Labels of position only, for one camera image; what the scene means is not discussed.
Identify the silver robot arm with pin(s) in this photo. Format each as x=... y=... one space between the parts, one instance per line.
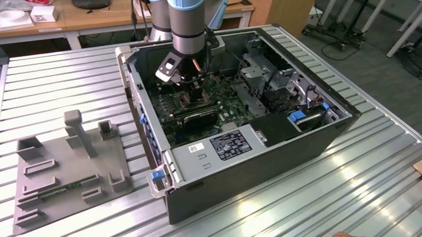
x=186 y=27

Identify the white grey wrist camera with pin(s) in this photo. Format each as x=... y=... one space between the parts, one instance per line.
x=168 y=66

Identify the white cardboard box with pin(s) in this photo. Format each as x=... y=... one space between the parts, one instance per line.
x=43 y=13

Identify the wooden cabinet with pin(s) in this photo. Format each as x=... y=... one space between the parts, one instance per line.
x=290 y=14

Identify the white table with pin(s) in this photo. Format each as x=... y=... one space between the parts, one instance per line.
x=397 y=48

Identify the blue case latch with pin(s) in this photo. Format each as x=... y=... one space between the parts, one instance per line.
x=155 y=176

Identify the metal drive cage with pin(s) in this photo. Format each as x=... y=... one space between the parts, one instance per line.
x=255 y=71

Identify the CPU socket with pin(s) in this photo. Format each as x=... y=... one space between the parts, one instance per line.
x=195 y=106

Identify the small blue tab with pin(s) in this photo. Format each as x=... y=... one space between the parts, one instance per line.
x=325 y=106

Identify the tan block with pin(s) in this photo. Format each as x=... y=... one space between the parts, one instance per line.
x=418 y=170

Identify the black grey PC case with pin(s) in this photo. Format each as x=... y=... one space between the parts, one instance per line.
x=247 y=177

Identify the grey parts rack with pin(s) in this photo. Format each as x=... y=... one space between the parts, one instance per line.
x=65 y=172

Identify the black graphics card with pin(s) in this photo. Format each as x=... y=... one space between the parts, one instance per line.
x=200 y=119

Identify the black round base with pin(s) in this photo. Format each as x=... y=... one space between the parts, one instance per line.
x=90 y=3

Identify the grey power supply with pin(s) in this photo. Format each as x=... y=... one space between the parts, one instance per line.
x=198 y=160

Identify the black wheeled stand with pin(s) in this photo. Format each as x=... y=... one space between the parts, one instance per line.
x=353 y=27

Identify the green RAM stick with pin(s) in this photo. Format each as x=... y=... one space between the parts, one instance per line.
x=56 y=190

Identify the green motherboard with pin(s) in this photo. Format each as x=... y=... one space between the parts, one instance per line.
x=227 y=103

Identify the silver metal bracket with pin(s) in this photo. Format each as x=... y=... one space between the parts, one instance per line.
x=298 y=84

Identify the silver chipset heatsink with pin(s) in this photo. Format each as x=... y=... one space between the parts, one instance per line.
x=230 y=127

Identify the wooden desk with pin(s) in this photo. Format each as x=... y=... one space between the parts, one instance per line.
x=108 y=17

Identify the white round dish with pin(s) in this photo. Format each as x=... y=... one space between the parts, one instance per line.
x=13 y=16

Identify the dark wrist camera module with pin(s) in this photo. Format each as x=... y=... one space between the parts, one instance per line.
x=218 y=45

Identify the black plastic shroud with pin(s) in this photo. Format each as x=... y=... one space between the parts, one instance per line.
x=274 y=128

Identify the blue card retainer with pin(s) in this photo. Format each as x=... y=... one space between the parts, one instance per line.
x=142 y=119

